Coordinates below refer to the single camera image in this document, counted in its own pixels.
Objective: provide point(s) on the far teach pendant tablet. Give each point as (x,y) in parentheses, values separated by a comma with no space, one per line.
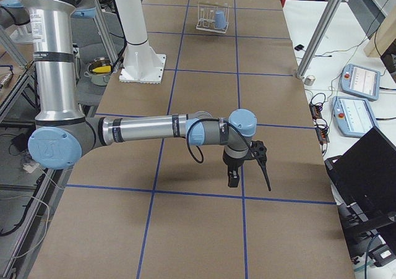
(360,81)

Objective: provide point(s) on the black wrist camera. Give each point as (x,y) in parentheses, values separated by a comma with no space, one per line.
(259,151)

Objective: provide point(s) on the teach pendant tablet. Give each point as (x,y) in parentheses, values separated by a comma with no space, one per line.
(360,81)
(353,116)

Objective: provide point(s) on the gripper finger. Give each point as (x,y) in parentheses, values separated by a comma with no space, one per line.
(233,178)

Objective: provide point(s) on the black laptop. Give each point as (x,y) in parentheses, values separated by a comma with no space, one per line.
(365,174)

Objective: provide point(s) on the black orange USB hub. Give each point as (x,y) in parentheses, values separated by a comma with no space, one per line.
(320,124)

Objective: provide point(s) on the steel pot with corn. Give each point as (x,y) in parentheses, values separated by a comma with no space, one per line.
(99,71)

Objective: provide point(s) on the white wire cup holder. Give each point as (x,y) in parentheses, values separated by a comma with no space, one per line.
(206,14)

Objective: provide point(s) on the near teach pendant tablet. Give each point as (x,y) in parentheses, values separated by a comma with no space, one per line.
(353,116)

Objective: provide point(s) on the white camera pole base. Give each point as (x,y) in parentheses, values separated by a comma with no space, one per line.
(141,63)

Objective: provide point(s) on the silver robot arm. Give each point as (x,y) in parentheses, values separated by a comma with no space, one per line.
(64,135)
(15,20)

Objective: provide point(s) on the small metal cylinder weight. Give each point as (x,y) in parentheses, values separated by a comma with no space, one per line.
(309,80)

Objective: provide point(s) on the light blue cup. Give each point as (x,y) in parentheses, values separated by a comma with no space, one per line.
(220,22)

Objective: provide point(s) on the aluminium frame post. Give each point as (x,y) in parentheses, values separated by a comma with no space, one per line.
(322,26)

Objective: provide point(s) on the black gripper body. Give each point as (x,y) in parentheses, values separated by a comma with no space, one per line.
(230,161)

